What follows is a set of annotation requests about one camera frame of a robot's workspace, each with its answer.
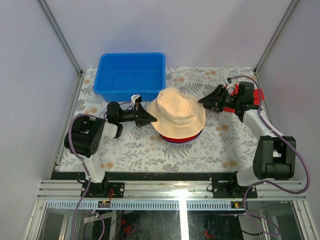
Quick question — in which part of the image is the purple cable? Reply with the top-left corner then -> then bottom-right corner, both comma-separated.
227,74 -> 313,237
67,101 -> 131,240

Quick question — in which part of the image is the aluminium front rail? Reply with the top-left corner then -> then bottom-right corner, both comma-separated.
37,180 -> 306,201

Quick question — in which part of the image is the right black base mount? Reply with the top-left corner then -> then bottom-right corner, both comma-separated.
207,171 -> 248,199

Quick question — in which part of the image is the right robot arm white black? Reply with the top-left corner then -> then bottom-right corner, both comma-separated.
198,81 -> 296,198

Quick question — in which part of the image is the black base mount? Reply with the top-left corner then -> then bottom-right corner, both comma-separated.
84,180 -> 125,200
207,171 -> 248,199

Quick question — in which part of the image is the blue white cable duct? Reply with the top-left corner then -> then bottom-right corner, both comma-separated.
46,200 -> 244,211

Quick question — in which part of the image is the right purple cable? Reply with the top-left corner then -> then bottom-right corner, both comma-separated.
227,74 -> 313,237

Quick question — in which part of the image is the blue plastic bin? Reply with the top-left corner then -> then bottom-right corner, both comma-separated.
93,52 -> 166,102

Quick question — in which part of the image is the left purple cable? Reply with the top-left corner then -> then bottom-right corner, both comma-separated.
67,101 -> 131,240

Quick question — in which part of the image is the red cap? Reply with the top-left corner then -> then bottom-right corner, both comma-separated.
159,131 -> 202,143

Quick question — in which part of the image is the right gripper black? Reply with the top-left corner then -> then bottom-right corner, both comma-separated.
198,84 -> 241,114

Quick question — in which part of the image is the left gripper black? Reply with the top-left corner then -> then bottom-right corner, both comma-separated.
117,101 -> 158,127

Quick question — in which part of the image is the left aluminium frame post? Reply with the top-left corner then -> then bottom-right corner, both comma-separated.
36,0 -> 83,76

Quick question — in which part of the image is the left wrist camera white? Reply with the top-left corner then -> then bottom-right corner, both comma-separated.
131,94 -> 142,106

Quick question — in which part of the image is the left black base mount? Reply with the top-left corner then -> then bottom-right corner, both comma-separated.
84,180 -> 125,200

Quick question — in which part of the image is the beige black hat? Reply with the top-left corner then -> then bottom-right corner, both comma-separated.
146,87 -> 206,139

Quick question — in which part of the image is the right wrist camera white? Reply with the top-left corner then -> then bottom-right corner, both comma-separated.
225,77 -> 236,95

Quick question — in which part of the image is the right aluminium frame post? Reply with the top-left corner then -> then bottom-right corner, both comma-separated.
253,0 -> 300,75

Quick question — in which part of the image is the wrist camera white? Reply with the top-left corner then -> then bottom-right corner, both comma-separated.
131,94 -> 142,106
225,77 -> 236,95

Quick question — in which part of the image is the aluminium frame post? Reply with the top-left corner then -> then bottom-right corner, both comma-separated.
36,0 -> 83,76
253,0 -> 300,75

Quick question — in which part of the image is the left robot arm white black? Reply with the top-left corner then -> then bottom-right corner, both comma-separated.
64,100 -> 157,198

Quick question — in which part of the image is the red cloth hat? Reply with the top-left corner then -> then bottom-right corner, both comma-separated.
223,83 -> 265,113

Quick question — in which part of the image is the navy blue hat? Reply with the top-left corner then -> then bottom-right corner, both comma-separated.
162,132 -> 201,145

